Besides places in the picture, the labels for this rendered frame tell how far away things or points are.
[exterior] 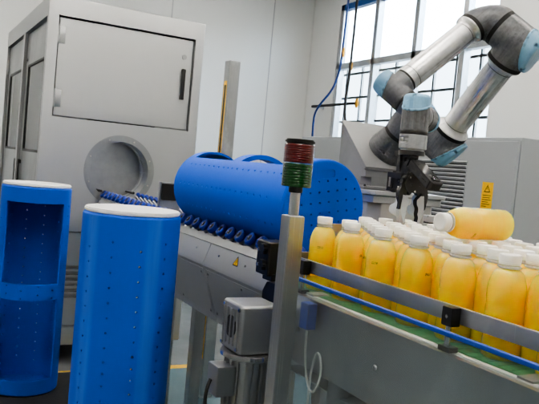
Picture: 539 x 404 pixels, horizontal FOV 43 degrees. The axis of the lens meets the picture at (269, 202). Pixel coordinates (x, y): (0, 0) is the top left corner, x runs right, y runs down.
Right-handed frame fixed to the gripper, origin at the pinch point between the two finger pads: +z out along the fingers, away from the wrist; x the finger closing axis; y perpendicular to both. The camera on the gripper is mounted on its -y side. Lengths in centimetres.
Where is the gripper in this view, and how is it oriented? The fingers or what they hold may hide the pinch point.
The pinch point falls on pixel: (409, 224)
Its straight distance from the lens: 187.9
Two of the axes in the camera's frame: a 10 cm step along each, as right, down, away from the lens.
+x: -8.8, -0.5, -4.8
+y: -4.7, -0.9, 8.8
